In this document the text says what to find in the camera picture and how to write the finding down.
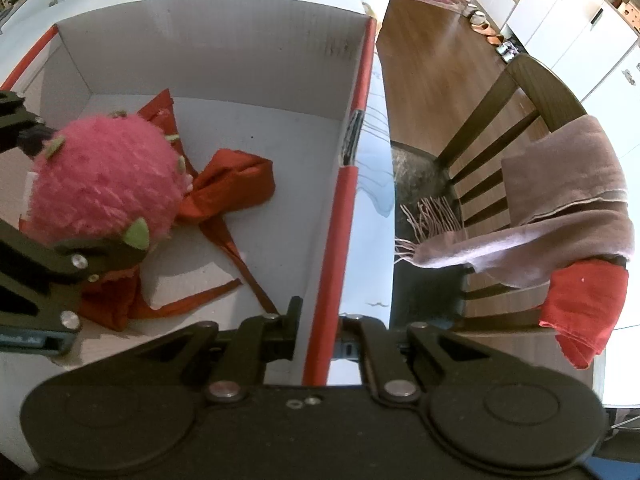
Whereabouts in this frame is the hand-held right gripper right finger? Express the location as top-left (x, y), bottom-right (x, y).
top-left (339, 313), bottom-right (516, 405)

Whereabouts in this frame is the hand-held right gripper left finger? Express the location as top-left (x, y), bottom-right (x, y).
top-left (120, 297), bottom-right (304, 403)

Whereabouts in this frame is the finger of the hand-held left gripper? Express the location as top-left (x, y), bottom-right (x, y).
top-left (0, 90), bottom-right (57, 157)
top-left (0, 221), bottom-right (151, 334)

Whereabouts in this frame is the pink plush fruit toy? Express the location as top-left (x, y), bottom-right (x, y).
top-left (25, 110), bottom-right (194, 264)

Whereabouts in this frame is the red cardboard box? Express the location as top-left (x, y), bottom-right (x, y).
top-left (0, 0), bottom-right (377, 476)

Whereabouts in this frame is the dark patterned chair cushion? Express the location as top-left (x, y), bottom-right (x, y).
top-left (389, 142), bottom-right (469, 331)

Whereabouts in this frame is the red folded cloth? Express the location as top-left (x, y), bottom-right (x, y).
top-left (539, 257), bottom-right (630, 371)

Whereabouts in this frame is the dark wooden chair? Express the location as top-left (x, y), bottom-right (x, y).
top-left (390, 54), bottom-right (631, 334)

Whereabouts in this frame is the pink fringed scarf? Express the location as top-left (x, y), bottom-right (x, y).
top-left (394, 115), bottom-right (630, 291)

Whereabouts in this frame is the row of shoes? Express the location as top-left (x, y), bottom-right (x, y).
top-left (462, 4), bottom-right (524, 64)

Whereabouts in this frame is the white cabinet row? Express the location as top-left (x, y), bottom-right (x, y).
top-left (472, 0), bottom-right (640, 408)

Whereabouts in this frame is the red cloth with straps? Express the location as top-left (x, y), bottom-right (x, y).
top-left (19, 87), bottom-right (281, 332)

